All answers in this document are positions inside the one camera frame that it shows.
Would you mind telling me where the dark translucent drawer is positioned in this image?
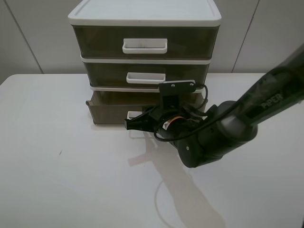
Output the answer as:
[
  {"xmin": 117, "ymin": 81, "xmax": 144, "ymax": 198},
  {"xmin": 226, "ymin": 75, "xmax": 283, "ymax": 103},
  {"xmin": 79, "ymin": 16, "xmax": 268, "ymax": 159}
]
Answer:
[
  {"xmin": 73, "ymin": 26, "xmax": 219, "ymax": 60},
  {"xmin": 84, "ymin": 63, "xmax": 209, "ymax": 88},
  {"xmin": 86, "ymin": 91, "xmax": 204, "ymax": 125}
]

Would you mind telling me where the white plastic drawer cabinet frame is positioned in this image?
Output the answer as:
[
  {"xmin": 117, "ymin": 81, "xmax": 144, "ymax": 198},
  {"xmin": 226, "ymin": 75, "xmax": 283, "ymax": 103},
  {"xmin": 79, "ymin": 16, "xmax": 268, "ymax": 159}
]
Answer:
[{"xmin": 68, "ymin": 0, "xmax": 221, "ymax": 92}]

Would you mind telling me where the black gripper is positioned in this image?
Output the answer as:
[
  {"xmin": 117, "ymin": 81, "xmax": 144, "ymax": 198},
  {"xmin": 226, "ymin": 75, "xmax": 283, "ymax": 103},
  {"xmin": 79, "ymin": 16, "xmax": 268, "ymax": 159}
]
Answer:
[{"xmin": 124, "ymin": 106, "xmax": 202, "ymax": 139}]

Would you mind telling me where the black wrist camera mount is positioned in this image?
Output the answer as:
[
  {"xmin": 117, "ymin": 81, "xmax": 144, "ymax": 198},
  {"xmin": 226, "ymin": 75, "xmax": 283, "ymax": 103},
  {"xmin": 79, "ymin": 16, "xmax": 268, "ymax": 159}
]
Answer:
[{"xmin": 159, "ymin": 80, "xmax": 196, "ymax": 110}]

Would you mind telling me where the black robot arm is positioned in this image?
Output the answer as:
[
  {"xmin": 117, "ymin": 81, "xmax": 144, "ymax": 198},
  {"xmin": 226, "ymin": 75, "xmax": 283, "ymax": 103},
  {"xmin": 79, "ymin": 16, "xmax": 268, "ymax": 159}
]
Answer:
[{"xmin": 124, "ymin": 47, "xmax": 304, "ymax": 168}]

